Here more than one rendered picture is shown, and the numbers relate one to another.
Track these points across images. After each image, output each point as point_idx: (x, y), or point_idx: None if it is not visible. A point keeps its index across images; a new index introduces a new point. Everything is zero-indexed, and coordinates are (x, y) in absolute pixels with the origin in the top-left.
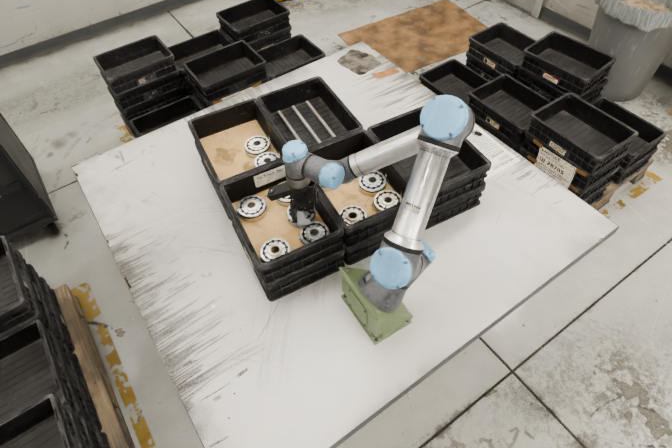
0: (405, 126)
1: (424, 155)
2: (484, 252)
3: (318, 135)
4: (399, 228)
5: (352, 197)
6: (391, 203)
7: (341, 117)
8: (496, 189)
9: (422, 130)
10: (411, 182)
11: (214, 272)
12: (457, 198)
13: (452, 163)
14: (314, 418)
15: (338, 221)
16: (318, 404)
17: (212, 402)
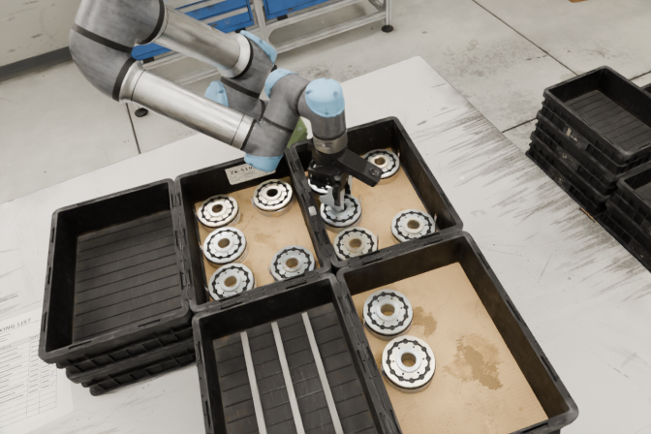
0: (112, 348)
1: (169, 8)
2: None
3: (280, 386)
4: (232, 38)
5: (263, 236)
6: (215, 201)
7: (219, 408)
8: None
9: (154, 0)
10: (198, 24)
11: (468, 214)
12: None
13: (91, 275)
14: (358, 93)
15: (293, 155)
16: (355, 100)
17: (448, 106)
